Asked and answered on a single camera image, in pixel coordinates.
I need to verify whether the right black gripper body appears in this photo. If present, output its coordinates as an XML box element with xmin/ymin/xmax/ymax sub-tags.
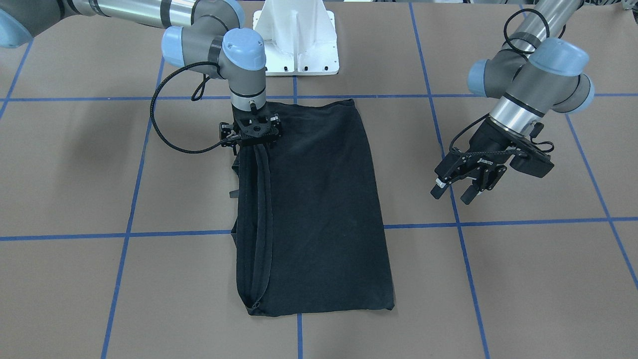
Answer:
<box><xmin>219</xmin><ymin>113</ymin><xmax>283</xmax><ymax>146</ymax></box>

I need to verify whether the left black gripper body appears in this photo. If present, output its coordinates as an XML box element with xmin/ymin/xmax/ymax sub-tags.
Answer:
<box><xmin>434</xmin><ymin>119</ymin><xmax>529</xmax><ymax>192</ymax></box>

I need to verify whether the black printed t-shirt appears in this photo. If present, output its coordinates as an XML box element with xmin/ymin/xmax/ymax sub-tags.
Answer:
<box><xmin>231</xmin><ymin>99</ymin><xmax>395</xmax><ymax>317</ymax></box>

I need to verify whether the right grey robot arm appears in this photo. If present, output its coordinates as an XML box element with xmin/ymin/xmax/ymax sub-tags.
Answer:
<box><xmin>1</xmin><ymin>0</ymin><xmax>283</xmax><ymax>154</ymax></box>

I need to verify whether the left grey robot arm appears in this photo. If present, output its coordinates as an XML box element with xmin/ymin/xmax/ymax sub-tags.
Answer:
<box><xmin>431</xmin><ymin>0</ymin><xmax>595</xmax><ymax>204</ymax></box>

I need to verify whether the blue centre tape line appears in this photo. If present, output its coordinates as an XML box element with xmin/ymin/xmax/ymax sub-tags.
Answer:
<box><xmin>292</xmin><ymin>76</ymin><xmax>305</xmax><ymax>359</ymax></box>

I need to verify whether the blue tape line crosswise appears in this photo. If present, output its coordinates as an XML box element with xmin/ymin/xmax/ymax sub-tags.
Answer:
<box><xmin>0</xmin><ymin>216</ymin><xmax>638</xmax><ymax>242</ymax></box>

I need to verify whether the blue tape line lengthwise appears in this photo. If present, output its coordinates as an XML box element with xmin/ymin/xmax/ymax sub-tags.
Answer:
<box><xmin>409</xmin><ymin>2</ymin><xmax>491</xmax><ymax>359</ymax></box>

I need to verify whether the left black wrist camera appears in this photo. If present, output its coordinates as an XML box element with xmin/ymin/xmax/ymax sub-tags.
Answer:
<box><xmin>510</xmin><ymin>122</ymin><xmax>555</xmax><ymax>178</ymax></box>

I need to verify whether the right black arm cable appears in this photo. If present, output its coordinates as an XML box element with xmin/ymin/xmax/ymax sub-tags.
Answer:
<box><xmin>150</xmin><ymin>61</ymin><xmax>237</xmax><ymax>154</ymax></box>

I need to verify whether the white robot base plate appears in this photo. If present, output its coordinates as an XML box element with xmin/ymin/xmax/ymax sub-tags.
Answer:
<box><xmin>252</xmin><ymin>0</ymin><xmax>340</xmax><ymax>77</ymax></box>

